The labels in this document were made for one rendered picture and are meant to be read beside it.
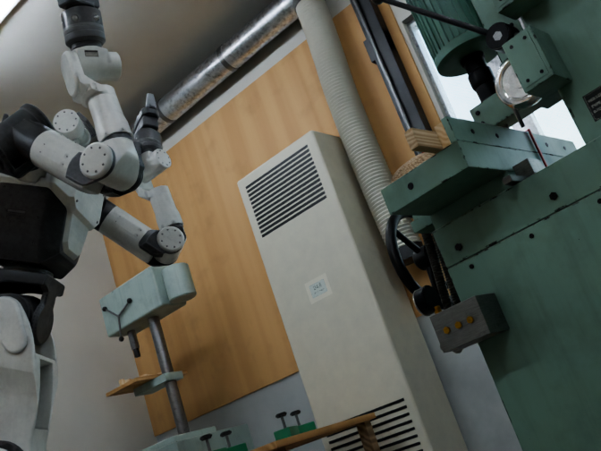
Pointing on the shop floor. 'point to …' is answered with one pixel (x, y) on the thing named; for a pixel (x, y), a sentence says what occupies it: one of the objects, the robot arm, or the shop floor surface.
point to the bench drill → (113, 313)
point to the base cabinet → (545, 326)
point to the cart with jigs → (303, 435)
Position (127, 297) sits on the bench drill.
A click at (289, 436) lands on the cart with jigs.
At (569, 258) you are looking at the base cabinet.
